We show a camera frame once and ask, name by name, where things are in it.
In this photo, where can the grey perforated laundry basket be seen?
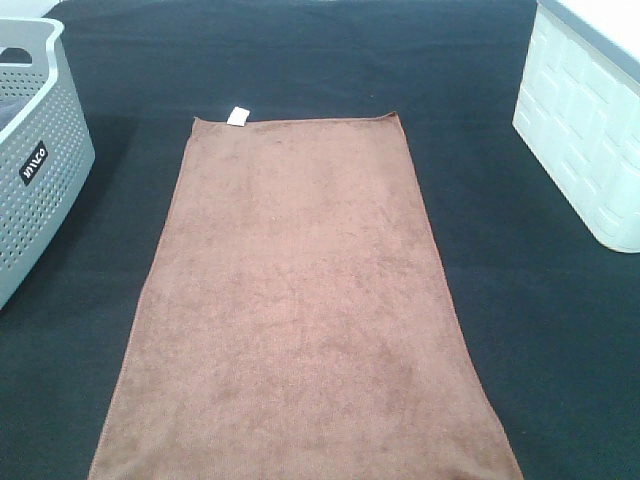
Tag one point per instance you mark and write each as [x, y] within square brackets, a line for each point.
[46, 150]

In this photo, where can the black table cloth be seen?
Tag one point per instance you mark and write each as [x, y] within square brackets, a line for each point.
[550, 317]

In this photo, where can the dark towel in basket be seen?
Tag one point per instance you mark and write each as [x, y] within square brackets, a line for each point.
[9, 108]

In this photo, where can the brown microfibre towel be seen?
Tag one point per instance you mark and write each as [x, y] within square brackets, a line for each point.
[296, 322]

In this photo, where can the white plastic storage bin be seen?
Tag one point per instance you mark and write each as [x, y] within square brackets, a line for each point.
[577, 111]

